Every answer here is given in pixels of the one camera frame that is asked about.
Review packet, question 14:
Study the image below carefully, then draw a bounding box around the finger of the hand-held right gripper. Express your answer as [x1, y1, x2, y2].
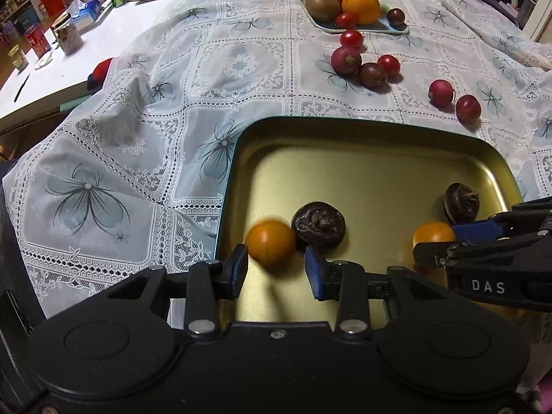
[451, 197, 552, 242]
[413, 231, 552, 270]

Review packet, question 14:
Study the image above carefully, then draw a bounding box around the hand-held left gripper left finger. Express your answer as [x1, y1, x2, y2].
[106, 244, 249, 338]

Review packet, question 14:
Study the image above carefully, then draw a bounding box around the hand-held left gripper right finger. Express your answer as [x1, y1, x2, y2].
[304, 247, 450, 341]

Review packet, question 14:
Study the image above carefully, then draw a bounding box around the orange cherry tomato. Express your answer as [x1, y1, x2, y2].
[412, 221, 456, 251]
[244, 219, 298, 269]

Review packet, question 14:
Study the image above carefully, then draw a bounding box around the gold metal tray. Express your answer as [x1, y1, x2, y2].
[213, 116, 535, 325]

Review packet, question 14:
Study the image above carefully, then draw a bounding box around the dark brown water chestnut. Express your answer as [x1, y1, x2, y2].
[444, 183, 481, 224]
[290, 201, 346, 250]

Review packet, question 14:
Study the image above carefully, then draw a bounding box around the red plum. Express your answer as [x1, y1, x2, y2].
[456, 94, 482, 122]

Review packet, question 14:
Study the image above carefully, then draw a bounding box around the white lace floral tablecloth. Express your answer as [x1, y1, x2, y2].
[2, 0, 552, 324]

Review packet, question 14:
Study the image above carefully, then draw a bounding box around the light green plate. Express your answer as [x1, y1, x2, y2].
[298, 0, 410, 36]

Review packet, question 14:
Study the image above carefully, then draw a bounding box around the red and blue object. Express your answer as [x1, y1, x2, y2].
[87, 57, 114, 91]

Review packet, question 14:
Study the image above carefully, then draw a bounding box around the orange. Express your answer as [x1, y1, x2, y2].
[342, 0, 383, 26]

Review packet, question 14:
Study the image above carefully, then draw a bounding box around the brown kiwi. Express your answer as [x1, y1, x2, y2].
[304, 0, 343, 22]

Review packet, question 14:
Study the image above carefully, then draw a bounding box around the black pen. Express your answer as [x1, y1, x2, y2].
[13, 73, 31, 103]

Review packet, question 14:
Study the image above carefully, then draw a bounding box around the patterned mug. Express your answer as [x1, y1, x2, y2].
[51, 12, 84, 55]

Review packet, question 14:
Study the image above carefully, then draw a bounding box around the blue tissue packet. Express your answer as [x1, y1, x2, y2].
[68, 0, 103, 32]

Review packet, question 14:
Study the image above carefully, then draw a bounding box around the red box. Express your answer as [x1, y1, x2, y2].
[24, 25, 53, 59]

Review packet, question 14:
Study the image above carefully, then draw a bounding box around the small jar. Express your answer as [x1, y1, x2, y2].
[8, 45, 29, 72]

